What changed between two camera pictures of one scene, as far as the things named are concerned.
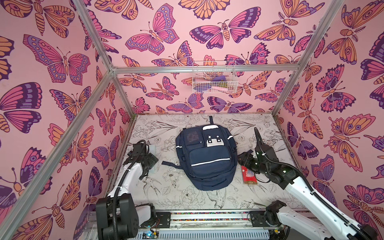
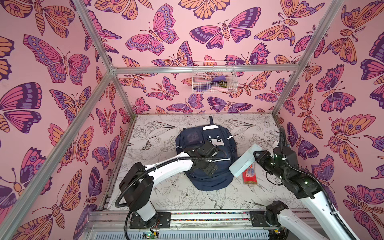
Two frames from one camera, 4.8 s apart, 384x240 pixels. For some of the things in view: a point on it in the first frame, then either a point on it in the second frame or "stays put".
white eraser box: (152, 151) → (245, 161)
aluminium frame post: (333, 7) stays put
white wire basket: (214, 77) stays put
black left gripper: (151, 159) → (211, 169)
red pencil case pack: (249, 176) stays put
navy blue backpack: (207, 153) stays put
